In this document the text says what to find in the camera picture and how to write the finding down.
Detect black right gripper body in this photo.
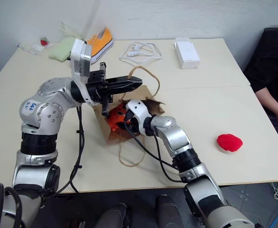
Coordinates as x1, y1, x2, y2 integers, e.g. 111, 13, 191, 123
125, 115, 146, 136

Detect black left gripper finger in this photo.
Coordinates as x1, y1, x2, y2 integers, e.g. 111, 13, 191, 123
105, 83, 143, 95
105, 75, 144, 87

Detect white cardboard box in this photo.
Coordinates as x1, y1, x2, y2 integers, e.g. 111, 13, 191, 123
174, 37, 201, 70

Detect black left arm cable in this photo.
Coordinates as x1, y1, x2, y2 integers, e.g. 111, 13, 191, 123
46, 105, 86, 198

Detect person's black clothed torso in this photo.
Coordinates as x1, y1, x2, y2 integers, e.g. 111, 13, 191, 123
244, 27, 278, 119

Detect clear plastic packaging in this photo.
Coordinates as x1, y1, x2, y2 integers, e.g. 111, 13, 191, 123
17, 42, 46, 56

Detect white charger cable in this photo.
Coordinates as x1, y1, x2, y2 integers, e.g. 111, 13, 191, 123
119, 42, 163, 66

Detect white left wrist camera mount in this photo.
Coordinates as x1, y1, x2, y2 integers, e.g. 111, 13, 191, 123
69, 38, 99, 105

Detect cream rope handles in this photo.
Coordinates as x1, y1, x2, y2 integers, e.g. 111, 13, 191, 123
61, 20, 85, 40

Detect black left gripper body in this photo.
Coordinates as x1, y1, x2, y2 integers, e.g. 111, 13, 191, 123
86, 62, 114, 117

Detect orange plush toy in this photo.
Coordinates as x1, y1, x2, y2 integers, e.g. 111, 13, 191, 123
107, 103, 130, 133

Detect light green folded cloth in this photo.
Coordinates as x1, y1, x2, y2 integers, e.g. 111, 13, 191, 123
48, 38, 77, 63

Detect small red packaged object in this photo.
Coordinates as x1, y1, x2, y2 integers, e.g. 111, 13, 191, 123
39, 37, 52, 48

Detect orange canvas sneaker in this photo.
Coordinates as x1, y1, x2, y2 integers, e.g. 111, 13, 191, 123
86, 27, 115, 65

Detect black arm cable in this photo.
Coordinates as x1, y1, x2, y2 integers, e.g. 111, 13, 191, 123
46, 105, 86, 198
125, 110, 187, 184

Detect dark rounded shape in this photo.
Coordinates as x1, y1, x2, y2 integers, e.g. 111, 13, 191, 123
98, 202, 131, 228
154, 194, 179, 228

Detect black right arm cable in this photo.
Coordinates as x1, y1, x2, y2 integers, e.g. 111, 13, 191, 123
125, 110, 187, 184

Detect brown paper bag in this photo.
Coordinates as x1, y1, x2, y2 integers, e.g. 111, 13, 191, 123
93, 66, 166, 168

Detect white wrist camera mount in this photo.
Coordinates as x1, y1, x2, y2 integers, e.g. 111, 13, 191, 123
125, 99, 153, 135
69, 38, 99, 105

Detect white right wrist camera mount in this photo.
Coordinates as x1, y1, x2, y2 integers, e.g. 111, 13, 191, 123
125, 99, 153, 135

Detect red plush toy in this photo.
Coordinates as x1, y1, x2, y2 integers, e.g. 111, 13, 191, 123
216, 133, 244, 153

